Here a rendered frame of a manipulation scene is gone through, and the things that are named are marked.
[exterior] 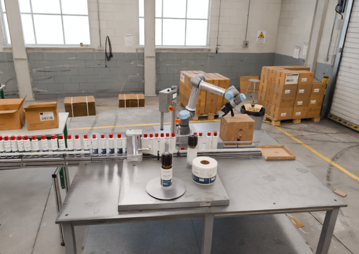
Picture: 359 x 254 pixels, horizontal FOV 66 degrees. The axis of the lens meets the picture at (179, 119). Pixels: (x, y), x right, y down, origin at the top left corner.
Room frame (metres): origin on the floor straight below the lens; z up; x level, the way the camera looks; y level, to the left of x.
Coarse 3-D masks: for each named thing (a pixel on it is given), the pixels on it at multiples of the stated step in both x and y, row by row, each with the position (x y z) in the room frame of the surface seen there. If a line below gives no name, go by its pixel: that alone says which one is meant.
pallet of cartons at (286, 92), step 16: (272, 80) 5.93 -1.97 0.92; (288, 80) 5.61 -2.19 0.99; (304, 80) 5.73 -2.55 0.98; (272, 96) 5.86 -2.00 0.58; (288, 96) 5.63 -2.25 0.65; (304, 96) 5.76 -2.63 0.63; (320, 96) 5.89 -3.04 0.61; (272, 112) 5.76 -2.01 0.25; (288, 112) 5.66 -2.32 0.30; (304, 112) 5.79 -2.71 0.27
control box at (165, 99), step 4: (168, 88) 2.60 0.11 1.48; (160, 92) 2.46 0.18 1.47; (164, 92) 2.45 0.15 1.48; (168, 92) 2.46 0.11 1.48; (172, 92) 2.49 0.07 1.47; (160, 96) 2.46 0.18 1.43; (164, 96) 2.44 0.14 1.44; (168, 96) 2.43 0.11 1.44; (176, 96) 2.56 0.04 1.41; (160, 100) 2.46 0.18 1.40; (164, 100) 2.44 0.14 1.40; (168, 100) 2.43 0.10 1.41; (172, 100) 2.49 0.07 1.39; (176, 100) 2.56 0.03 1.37; (160, 104) 2.46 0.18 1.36; (164, 104) 2.44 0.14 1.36; (168, 104) 2.43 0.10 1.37; (160, 108) 2.46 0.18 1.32; (164, 108) 2.44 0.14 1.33; (168, 108) 2.43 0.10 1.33
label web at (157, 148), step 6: (144, 138) 2.34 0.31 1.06; (144, 144) 2.34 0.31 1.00; (150, 144) 2.32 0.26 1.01; (156, 144) 2.29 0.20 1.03; (162, 144) 2.27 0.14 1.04; (138, 150) 2.28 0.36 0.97; (144, 150) 2.34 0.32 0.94; (150, 150) 2.32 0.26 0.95; (156, 150) 2.29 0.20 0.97; (162, 150) 2.27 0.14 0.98
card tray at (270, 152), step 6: (282, 144) 2.73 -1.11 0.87; (264, 150) 2.65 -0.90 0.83; (270, 150) 2.65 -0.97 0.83; (276, 150) 2.66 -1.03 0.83; (282, 150) 2.66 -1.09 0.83; (288, 150) 2.61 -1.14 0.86; (264, 156) 2.51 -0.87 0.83; (270, 156) 2.52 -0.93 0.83; (276, 156) 2.45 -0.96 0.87; (282, 156) 2.46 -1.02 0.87; (288, 156) 2.47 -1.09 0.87; (294, 156) 2.48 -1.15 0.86
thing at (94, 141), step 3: (93, 135) 2.33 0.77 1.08; (93, 138) 2.33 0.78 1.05; (96, 138) 2.34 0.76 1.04; (93, 141) 2.32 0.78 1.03; (96, 141) 2.33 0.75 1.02; (93, 144) 2.32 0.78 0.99; (96, 144) 2.33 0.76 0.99; (93, 147) 2.32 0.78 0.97; (96, 147) 2.32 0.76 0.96; (93, 150) 2.32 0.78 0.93; (96, 150) 2.32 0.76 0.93; (93, 153) 2.32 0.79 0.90; (96, 153) 2.32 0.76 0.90
